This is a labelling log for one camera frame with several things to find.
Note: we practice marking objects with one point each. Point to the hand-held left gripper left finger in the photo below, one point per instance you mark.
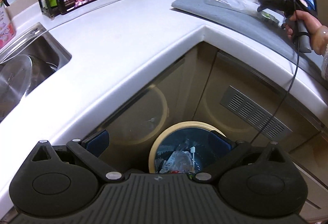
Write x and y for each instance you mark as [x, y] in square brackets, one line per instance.
[98, 140]

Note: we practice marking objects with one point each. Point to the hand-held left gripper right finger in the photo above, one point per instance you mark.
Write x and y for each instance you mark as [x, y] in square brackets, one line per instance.
[219, 143]

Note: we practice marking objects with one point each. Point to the clear packet with white top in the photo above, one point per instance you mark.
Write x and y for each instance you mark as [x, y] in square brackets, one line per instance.
[192, 153]

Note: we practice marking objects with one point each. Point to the clear plastic bag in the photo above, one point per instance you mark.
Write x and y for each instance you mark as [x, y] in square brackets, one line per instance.
[230, 1]

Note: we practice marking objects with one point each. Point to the clear wrapper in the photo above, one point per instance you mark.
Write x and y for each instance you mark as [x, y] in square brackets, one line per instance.
[179, 162]

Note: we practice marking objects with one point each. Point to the blue trash bin cream rim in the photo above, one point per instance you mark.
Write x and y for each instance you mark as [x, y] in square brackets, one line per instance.
[166, 145]

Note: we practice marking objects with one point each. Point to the person's right hand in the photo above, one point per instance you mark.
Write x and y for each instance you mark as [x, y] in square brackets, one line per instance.
[316, 31]

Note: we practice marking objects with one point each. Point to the grey fabric mat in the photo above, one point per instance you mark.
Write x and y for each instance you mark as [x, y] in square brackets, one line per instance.
[230, 16]

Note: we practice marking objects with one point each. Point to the silver cabinet vent grille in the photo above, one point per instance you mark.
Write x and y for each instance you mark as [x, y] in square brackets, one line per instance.
[251, 108]

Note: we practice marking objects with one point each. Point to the plain beige cabinet door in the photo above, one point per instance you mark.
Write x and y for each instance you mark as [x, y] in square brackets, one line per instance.
[143, 111]

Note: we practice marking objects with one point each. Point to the glass pot lid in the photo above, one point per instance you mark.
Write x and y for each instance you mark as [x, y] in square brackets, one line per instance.
[15, 78]

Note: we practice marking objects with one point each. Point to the stainless steel sink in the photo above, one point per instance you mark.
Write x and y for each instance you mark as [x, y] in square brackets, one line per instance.
[46, 47]

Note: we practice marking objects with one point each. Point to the pink carton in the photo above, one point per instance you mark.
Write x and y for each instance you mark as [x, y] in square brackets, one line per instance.
[6, 29]

